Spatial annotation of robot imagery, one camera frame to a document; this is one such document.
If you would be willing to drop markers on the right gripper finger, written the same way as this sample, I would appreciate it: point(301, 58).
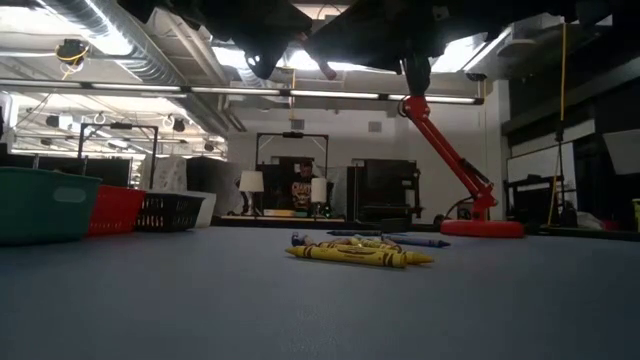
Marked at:
point(380, 45)

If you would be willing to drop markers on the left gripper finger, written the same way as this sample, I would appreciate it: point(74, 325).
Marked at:
point(270, 57)

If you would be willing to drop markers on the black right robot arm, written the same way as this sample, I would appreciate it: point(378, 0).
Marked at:
point(550, 7)

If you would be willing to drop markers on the bright ceiling light panel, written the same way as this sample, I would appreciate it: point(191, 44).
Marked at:
point(289, 62)

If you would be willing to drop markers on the long ceiling light strip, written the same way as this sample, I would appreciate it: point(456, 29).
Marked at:
point(135, 87)
point(325, 94)

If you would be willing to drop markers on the white shade table lamp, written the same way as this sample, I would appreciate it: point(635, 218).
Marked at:
point(318, 190)
point(251, 181)

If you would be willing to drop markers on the person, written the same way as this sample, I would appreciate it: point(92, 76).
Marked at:
point(302, 187)

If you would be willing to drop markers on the black cabinet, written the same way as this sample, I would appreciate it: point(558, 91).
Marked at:
point(215, 180)

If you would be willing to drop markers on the black shelf unit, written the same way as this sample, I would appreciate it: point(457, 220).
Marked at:
point(395, 180)

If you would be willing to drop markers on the white covered equipment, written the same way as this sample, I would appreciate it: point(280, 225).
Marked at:
point(172, 172)

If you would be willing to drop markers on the yellow flat box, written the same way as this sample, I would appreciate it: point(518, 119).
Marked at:
point(279, 213)

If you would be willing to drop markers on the white box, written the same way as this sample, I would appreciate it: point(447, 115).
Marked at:
point(210, 207)

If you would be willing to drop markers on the white board panel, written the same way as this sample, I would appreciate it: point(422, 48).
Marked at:
point(535, 162)

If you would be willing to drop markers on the black mesh basket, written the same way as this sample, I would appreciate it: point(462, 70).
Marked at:
point(170, 212)

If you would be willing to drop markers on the blue violet crayon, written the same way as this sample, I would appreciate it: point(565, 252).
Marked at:
point(297, 240)

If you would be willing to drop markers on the black tripod stand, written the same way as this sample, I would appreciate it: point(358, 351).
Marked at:
point(559, 165)

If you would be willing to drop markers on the black desk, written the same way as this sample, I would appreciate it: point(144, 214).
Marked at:
point(530, 200)

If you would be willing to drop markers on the red desk lamp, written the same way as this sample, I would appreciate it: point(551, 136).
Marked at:
point(482, 229)

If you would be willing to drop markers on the red mesh basket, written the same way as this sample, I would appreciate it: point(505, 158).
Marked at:
point(117, 212)

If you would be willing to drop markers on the grey monitor panel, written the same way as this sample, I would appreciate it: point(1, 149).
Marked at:
point(625, 150)

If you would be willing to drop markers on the white bag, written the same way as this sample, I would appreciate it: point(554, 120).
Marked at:
point(590, 221)

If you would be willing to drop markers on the teal plastic basket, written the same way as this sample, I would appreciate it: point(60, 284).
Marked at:
point(35, 210)

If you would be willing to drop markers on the green cup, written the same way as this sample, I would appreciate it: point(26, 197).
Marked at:
point(636, 215)

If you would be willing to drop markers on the black metal frame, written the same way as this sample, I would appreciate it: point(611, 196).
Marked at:
point(292, 134)
point(117, 126)

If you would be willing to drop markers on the silver ceiling duct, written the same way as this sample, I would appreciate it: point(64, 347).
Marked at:
point(135, 50)

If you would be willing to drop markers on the black aluminium table frame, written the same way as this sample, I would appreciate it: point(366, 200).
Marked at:
point(300, 223)

